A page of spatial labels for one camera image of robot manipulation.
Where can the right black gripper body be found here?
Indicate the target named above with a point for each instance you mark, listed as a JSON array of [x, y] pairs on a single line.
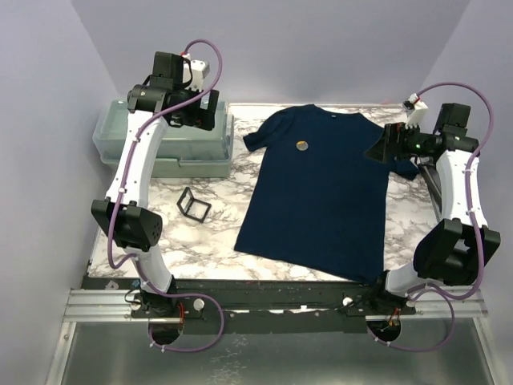
[[393, 140]]

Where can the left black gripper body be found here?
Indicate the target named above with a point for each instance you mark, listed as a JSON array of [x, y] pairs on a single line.
[[193, 115]]

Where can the round colourful brooch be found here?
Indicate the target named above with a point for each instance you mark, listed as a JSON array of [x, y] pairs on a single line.
[[302, 145]]

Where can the navy blue t-shirt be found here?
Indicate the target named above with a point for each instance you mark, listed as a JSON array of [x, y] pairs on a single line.
[[323, 208]]

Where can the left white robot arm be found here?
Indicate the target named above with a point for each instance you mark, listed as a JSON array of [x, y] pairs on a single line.
[[132, 230]]

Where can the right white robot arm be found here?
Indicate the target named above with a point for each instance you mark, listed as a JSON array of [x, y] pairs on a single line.
[[456, 250]]

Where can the black clamp tool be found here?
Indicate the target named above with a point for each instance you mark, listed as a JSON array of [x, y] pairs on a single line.
[[430, 175]]

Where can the translucent green storage box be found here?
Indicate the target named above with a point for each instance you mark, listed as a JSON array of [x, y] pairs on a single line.
[[183, 153]]

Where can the small black open case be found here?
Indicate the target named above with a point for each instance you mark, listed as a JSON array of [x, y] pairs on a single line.
[[193, 208]]

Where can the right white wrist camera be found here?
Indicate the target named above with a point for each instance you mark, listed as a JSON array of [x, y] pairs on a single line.
[[415, 110]]

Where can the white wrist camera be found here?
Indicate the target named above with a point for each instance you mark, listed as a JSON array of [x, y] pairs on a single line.
[[415, 110], [195, 71]]

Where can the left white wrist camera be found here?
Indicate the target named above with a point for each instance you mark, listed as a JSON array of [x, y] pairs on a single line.
[[195, 71]]

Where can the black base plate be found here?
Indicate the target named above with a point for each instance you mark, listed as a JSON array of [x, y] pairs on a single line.
[[264, 307]]

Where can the aluminium mounting rail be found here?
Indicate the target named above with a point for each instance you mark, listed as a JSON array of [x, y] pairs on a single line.
[[110, 306]]

